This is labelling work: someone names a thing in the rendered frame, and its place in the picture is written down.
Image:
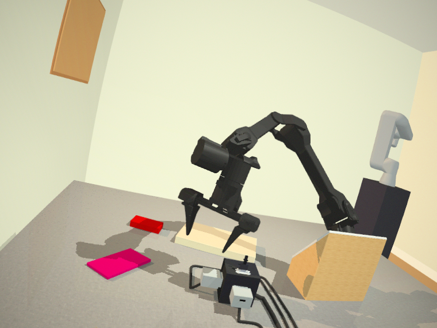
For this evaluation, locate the red rectangular block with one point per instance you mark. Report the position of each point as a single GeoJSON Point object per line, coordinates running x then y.
{"type": "Point", "coordinates": [146, 224]}

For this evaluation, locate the pink flat rectangular slab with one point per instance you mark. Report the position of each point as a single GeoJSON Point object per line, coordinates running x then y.
{"type": "Point", "coordinates": [118, 263]}

